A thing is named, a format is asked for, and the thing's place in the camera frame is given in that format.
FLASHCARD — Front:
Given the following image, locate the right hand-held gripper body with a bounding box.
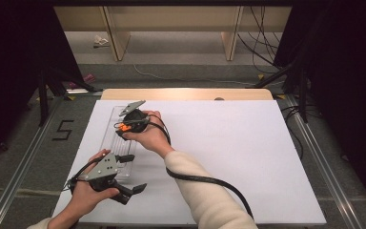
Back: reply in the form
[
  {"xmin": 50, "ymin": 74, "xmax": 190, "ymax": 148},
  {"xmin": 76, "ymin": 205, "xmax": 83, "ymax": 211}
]
[{"xmin": 118, "ymin": 99, "xmax": 151, "ymax": 134}]

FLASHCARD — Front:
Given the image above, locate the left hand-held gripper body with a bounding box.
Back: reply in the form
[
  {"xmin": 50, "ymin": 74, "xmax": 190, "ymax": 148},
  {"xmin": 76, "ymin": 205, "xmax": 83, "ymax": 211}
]
[{"xmin": 75, "ymin": 153, "xmax": 124, "ymax": 193}]

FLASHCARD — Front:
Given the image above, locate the clear plastic tray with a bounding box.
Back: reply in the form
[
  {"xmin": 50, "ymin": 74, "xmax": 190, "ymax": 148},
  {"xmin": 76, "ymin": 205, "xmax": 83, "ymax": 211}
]
[{"xmin": 99, "ymin": 105, "xmax": 141, "ymax": 178}]

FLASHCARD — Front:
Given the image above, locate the person's right hand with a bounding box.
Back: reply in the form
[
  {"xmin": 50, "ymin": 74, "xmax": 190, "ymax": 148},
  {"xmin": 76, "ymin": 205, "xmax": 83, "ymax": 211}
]
[{"xmin": 122, "ymin": 110, "xmax": 176, "ymax": 159}]

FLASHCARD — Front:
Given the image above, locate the person's left hand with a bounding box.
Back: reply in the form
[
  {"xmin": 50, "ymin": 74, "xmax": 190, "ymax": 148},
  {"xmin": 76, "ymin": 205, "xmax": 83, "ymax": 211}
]
[{"xmin": 64, "ymin": 148, "xmax": 122, "ymax": 225}]

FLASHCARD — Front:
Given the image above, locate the wooden table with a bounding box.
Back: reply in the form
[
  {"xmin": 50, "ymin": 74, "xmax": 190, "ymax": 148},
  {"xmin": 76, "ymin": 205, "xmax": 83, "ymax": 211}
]
[{"xmin": 100, "ymin": 88, "xmax": 275, "ymax": 101}]

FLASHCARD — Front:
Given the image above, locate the purple object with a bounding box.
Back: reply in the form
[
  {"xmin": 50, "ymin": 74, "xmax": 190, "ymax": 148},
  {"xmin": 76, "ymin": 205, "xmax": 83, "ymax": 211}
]
[{"xmin": 68, "ymin": 73, "xmax": 96, "ymax": 91}]

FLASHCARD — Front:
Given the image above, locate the black metal stand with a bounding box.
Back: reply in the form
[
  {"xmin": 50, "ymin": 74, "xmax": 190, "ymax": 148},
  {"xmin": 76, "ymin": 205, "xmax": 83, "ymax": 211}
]
[
  {"xmin": 37, "ymin": 67, "xmax": 103, "ymax": 127},
  {"xmin": 253, "ymin": 61, "xmax": 310, "ymax": 124}
]

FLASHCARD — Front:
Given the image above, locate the crumpled white paper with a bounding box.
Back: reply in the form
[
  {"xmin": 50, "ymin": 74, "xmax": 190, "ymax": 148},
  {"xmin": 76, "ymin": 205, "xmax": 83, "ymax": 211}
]
[{"xmin": 92, "ymin": 34, "xmax": 111, "ymax": 49}]

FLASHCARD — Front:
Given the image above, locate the white board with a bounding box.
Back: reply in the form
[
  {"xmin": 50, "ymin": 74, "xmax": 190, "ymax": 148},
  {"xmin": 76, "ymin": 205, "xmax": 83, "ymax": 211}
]
[{"xmin": 52, "ymin": 99, "xmax": 328, "ymax": 225}]

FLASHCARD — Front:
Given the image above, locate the light wooden bench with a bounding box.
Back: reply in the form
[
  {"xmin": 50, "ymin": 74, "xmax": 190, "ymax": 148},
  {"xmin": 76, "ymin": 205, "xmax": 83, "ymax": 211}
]
[{"xmin": 53, "ymin": 6, "xmax": 294, "ymax": 62}]

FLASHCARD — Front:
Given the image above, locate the dark curtain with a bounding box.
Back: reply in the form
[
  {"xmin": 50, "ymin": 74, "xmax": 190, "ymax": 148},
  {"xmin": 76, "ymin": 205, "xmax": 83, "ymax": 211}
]
[
  {"xmin": 0, "ymin": 0, "xmax": 85, "ymax": 168},
  {"xmin": 272, "ymin": 0, "xmax": 366, "ymax": 219}
]

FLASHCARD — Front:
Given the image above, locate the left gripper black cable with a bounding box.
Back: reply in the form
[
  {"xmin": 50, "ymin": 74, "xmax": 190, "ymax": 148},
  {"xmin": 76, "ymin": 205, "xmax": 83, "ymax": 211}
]
[{"xmin": 66, "ymin": 156, "xmax": 104, "ymax": 194}]

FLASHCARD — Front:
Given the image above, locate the aluminium floor rail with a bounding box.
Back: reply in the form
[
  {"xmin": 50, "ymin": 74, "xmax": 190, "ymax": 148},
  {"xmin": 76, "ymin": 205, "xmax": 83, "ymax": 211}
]
[
  {"xmin": 283, "ymin": 94, "xmax": 365, "ymax": 229},
  {"xmin": 0, "ymin": 95, "xmax": 65, "ymax": 229}
]

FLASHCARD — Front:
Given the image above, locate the bundle of black cables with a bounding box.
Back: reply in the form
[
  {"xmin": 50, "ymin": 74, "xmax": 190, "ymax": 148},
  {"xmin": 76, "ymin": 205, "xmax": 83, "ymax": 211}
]
[{"xmin": 236, "ymin": 6, "xmax": 284, "ymax": 74}]

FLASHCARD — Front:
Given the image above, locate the black floor cable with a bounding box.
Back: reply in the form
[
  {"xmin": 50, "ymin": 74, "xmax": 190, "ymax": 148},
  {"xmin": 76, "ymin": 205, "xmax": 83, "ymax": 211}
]
[{"xmin": 279, "ymin": 104, "xmax": 323, "ymax": 160}]

